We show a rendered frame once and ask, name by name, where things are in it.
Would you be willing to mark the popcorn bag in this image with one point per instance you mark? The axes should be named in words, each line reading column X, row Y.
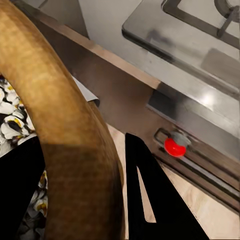
column 84, row 173

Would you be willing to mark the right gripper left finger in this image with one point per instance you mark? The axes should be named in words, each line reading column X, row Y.
column 20, row 172

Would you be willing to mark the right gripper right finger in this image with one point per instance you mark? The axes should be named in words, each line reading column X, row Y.
column 174, row 220

